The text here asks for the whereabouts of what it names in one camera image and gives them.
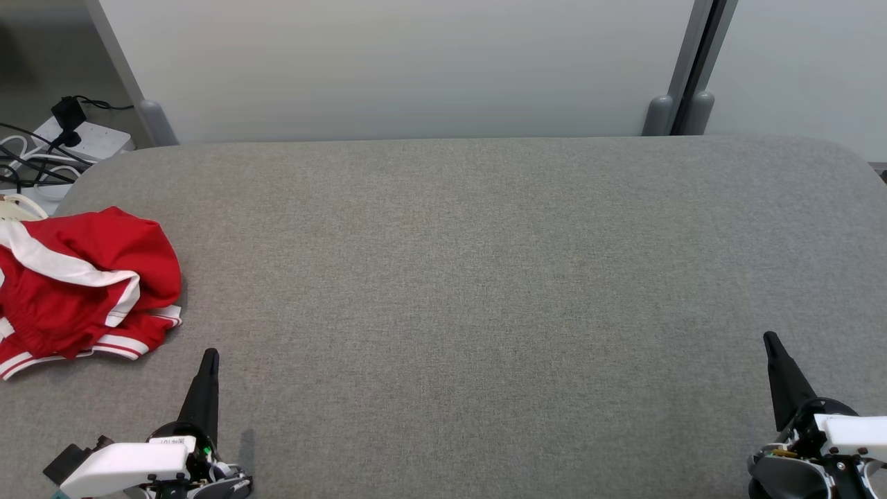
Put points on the cream perforated laundry basket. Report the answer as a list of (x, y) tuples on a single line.
[(17, 206)]

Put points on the red shorts white stripe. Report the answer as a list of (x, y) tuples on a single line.
[(83, 239)]

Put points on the black plug adapter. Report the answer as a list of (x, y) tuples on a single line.
[(68, 114)]

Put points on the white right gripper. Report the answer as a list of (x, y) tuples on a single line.
[(849, 433)]

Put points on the grey fabric sofa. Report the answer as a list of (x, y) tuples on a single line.
[(443, 312)]

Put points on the grey partition foot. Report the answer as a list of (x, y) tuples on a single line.
[(658, 114), (698, 113), (158, 125)]

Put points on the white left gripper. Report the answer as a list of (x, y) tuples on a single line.
[(125, 468)]

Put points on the white power strip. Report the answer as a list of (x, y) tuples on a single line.
[(41, 197), (97, 138)]

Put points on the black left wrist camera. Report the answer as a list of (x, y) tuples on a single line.
[(66, 463)]

